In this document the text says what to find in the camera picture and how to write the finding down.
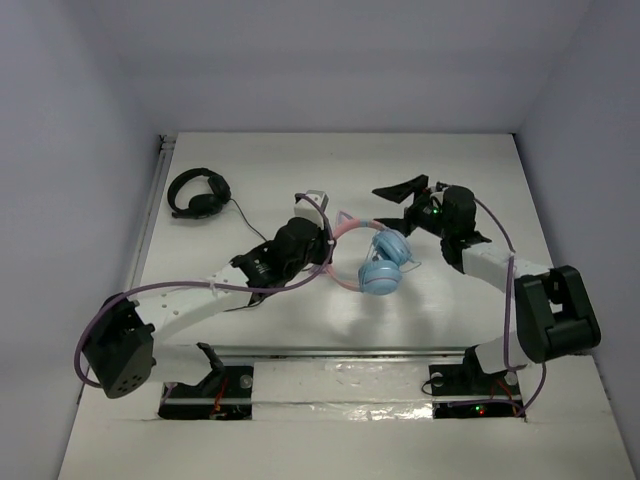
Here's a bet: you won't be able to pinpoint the black headphone cable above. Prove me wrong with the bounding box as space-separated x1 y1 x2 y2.
227 198 274 311

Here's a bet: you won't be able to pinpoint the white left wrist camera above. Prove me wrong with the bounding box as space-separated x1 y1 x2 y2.
294 190 329 229

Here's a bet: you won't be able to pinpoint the black headphones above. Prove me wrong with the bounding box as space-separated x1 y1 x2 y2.
167 167 232 220

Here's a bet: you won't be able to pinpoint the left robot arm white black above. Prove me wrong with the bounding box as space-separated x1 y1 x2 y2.
74 217 334 399

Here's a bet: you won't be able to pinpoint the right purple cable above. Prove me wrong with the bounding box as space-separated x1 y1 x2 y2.
472 197 547 419

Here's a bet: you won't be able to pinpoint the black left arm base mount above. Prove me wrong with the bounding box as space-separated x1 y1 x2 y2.
157 342 254 421

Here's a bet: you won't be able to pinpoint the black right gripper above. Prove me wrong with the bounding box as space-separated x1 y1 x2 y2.
374 174 453 242

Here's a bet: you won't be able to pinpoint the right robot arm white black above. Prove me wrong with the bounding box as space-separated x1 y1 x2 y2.
373 175 602 393

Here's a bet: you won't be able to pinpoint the aluminium rail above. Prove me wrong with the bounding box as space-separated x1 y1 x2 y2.
159 344 476 360

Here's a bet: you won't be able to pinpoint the pink blue cat-ear headphones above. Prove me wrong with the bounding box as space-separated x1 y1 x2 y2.
308 211 422 296

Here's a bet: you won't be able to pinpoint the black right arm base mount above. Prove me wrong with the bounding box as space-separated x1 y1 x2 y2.
420 346 524 419

